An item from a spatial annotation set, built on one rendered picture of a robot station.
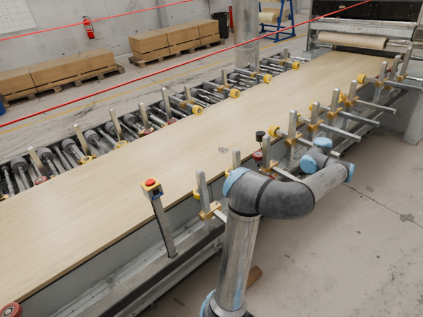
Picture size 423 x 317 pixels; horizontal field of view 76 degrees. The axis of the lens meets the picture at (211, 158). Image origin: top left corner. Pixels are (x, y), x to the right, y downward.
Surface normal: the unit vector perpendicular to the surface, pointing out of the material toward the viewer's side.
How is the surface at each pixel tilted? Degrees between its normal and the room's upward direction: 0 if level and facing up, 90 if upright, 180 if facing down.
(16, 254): 0
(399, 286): 0
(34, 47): 90
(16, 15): 90
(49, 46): 90
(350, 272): 0
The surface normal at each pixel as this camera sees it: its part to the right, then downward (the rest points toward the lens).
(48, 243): -0.11, -0.80
